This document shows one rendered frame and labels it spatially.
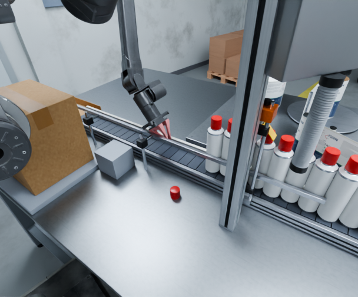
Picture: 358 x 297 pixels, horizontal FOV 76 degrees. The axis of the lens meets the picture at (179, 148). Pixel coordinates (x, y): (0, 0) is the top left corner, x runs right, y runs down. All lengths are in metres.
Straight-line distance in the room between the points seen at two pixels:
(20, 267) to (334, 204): 1.73
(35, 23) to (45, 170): 2.27
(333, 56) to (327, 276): 0.51
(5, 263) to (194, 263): 1.49
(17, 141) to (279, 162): 0.64
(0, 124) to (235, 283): 0.63
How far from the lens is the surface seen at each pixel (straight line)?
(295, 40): 0.40
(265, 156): 0.69
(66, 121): 0.86
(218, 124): 0.69
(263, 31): 0.42
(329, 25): 0.44
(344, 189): 0.68
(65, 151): 0.89
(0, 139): 0.61
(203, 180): 0.81
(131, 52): 0.87
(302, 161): 0.55
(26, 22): 2.98
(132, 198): 0.81
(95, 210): 0.81
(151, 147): 0.92
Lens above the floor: 1.42
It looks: 37 degrees down
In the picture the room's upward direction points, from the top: 2 degrees counter-clockwise
